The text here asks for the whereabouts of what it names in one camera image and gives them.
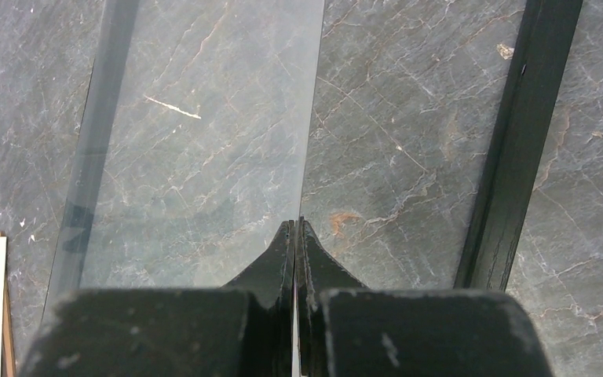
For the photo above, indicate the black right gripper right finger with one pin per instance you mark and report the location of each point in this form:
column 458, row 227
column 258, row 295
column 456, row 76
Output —
column 348, row 329

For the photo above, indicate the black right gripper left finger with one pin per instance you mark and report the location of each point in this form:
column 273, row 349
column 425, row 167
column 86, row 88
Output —
column 242, row 328

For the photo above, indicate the clear acrylic sheet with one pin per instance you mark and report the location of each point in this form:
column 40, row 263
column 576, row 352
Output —
column 192, row 143

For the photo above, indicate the brown cardboard backing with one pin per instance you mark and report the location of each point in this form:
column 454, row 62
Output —
column 8, row 351

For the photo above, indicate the black picture frame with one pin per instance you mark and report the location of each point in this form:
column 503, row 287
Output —
column 521, row 127

